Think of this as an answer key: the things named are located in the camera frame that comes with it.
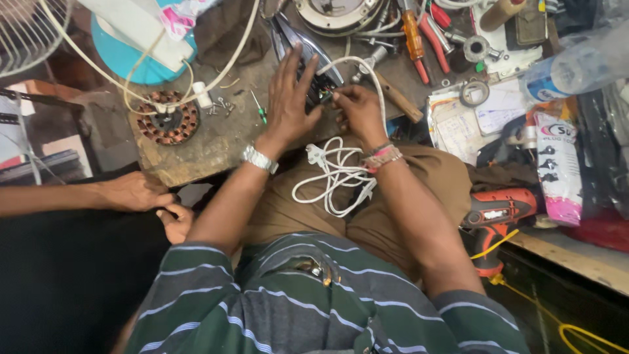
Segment person's left hand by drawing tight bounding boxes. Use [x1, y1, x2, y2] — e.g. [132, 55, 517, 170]
[255, 43, 325, 159]

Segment person's right hand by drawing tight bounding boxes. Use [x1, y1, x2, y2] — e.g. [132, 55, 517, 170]
[332, 85, 390, 152]

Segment dark metal clothes iron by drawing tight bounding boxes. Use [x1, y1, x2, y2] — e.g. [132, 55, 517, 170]
[269, 12, 345, 115]

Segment white power cord with plug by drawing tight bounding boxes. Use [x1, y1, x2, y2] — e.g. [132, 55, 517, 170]
[292, 55, 389, 218]

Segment small green screwdriver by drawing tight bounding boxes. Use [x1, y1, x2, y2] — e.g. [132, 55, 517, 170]
[250, 89, 268, 125]

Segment pink thread wrist bands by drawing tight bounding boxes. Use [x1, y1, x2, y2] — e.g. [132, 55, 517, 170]
[361, 142, 404, 174]

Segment silver metal wristwatch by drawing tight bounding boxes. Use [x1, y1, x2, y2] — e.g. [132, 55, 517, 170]
[240, 145, 280, 175]

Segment heap of small metal screws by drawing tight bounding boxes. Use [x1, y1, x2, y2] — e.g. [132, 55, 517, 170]
[206, 96, 237, 118]

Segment white cylindrical capacitor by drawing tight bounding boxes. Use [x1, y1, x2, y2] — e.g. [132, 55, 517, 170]
[192, 81, 214, 109]

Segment dark brown cloth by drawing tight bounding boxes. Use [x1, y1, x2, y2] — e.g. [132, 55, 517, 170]
[194, 0, 272, 70]

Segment heap of printed papers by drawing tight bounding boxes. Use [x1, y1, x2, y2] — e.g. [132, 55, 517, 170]
[427, 79, 534, 166]

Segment brown trousers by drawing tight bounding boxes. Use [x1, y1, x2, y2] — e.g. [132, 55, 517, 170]
[243, 143, 473, 283]

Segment round metal heating plate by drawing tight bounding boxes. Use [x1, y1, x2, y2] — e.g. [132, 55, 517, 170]
[293, 0, 385, 36]

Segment grey tape roll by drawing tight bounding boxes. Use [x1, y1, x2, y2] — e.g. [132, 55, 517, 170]
[459, 80, 491, 109]

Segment copper wound motor stator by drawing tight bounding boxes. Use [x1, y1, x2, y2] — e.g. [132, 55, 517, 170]
[135, 89, 200, 146]

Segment round metal fitting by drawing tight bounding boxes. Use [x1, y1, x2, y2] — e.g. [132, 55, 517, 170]
[462, 35, 505, 64]

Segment pink and white plastic packet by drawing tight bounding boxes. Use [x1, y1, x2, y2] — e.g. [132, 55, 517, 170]
[155, 0, 219, 42]

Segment orange and black power drill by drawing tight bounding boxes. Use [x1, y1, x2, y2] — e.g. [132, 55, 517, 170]
[461, 187, 539, 279]

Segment brown cardboard tube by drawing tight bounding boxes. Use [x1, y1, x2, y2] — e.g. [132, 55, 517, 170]
[480, 0, 527, 33]

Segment teal and white fan body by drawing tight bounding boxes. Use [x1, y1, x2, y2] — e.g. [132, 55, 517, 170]
[78, 0, 198, 86]

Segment green striped shirt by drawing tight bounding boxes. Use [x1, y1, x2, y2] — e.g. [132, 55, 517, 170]
[123, 231, 531, 354]

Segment white and pink plug packet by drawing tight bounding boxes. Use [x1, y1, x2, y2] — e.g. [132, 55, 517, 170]
[533, 110, 584, 228]

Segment clear plastic bottle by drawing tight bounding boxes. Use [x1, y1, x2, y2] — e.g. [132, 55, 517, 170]
[520, 21, 629, 103]

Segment heap of black plastic bags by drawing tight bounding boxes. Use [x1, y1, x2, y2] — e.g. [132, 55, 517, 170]
[576, 79, 629, 219]

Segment hammer with wooden handle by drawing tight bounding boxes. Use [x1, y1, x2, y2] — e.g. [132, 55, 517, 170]
[351, 46, 424, 124]

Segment cream fan cable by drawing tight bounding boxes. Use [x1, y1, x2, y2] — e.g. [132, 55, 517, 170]
[38, 0, 261, 117]

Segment orange handled screwdriver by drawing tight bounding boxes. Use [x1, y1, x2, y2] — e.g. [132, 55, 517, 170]
[401, 9, 431, 85]

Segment red handled pliers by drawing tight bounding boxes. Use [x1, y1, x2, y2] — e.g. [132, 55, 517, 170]
[418, 1, 454, 75]

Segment white wire fan guard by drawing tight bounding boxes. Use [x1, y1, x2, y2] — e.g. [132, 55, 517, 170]
[0, 0, 73, 79]

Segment yellow cable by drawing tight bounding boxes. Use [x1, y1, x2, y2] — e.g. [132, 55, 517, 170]
[469, 228, 629, 354]

